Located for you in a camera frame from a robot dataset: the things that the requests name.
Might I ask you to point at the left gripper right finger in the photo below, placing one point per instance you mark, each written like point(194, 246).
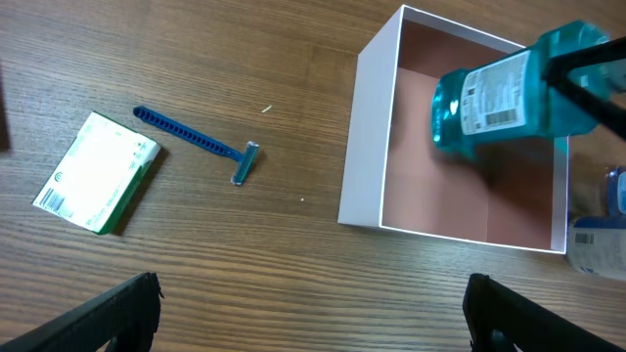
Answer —
point(500, 319)

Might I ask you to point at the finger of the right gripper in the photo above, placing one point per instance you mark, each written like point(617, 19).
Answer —
point(587, 78)

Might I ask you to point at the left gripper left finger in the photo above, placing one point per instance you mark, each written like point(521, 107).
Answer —
point(123, 318)

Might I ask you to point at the clear spray bottle blue label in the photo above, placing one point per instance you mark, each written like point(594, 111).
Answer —
point(616, 192)

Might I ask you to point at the teal mouthwash bottle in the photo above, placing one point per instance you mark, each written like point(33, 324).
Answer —
point(507, 99)

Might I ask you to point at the cotton swab round container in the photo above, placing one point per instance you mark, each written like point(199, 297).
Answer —
point(596, 246)

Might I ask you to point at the white green box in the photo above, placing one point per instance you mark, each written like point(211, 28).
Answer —
point(98, 175)

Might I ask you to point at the blue disposable razor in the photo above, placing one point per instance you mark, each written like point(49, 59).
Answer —
point(245, 159)

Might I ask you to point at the white box with pink interior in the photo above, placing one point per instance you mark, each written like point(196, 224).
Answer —
point(434, 145)

